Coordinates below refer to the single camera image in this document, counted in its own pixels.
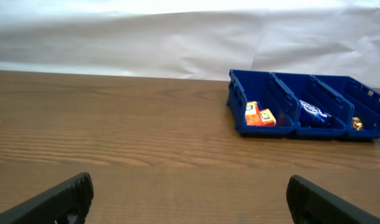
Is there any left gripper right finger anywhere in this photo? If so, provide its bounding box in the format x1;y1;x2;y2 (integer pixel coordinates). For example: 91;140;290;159
285;174;380;224

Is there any blue candy pack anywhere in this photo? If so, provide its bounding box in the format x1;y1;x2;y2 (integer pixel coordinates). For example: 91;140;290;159
298;100;333;127

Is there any orange candy box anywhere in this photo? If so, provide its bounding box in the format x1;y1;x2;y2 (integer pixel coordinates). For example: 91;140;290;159
244;101;263;127
259;108;277;127

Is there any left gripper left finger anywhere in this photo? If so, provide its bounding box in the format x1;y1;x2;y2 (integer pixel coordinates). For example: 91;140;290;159
0;172;95;224

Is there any gold wrapped candy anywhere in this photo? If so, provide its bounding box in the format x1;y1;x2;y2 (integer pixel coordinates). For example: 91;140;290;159
351;116;364;131

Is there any blue tray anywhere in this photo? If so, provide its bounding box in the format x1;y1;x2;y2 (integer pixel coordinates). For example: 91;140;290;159
226;68;380;141

